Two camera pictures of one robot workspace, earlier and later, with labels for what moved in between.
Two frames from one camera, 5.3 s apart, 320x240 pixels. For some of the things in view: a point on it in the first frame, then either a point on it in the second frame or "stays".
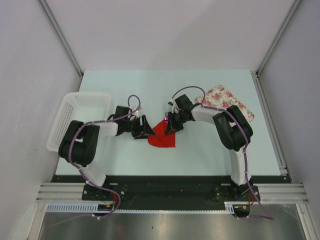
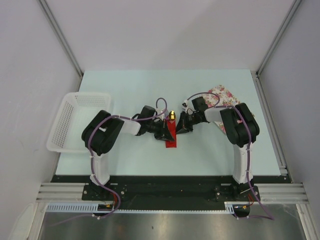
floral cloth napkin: (219, 97) stays
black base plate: (171, 192) stays
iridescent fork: (166, 117) stays
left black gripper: (142, 131) → (164, 132)
